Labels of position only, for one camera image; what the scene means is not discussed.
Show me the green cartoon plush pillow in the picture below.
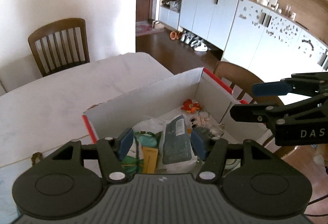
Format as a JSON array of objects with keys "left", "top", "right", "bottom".
[{"left": 121, "top": 131, "right": 158, "bottom": 176}]

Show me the bunny face plush pad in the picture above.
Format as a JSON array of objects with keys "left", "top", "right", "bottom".
[{"left": 190, "top": 116, "right": 210, "bottom": 128}]

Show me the yellow small carton box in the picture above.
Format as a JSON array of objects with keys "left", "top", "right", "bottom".
[{"left": 142, "top": 147, "right": 158, "bottom": 174}]

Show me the orange crochet fish keychain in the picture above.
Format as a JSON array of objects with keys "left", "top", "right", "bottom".
[{"left": 181, "top": 99, "right": 202, "bottom": 114}]

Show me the brown wooden chair near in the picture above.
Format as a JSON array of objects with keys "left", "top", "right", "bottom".
[{"left": 213, "top": 61, "right": 284, "bottom": 113}]

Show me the brown wooden chair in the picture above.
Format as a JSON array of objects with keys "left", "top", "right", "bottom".
[
  {"left": 213, "top": 61, "right": 284, "bottom": 113},
  {"left": 28, "top": 18, "right": 90, "bottom": 77}
]

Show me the dark grey wipes packet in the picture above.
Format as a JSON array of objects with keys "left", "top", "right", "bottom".
[{"left": 157, "top": 115, "right": 197, "bottom": 174}]

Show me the red white cardboard box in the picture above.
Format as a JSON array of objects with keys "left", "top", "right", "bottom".
[{"left": 82, "top": 67, "right": 272, "bottom": 144}]

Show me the white tall cabinet unit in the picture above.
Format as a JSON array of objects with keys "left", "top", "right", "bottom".
[{"left": 159, "top": 0, "right": 327, "bottom": 80}]

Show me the brown wooden chair far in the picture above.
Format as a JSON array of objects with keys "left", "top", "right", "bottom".
[{"left": 28, "top": 18, "right": 90, "bottom": 77}]

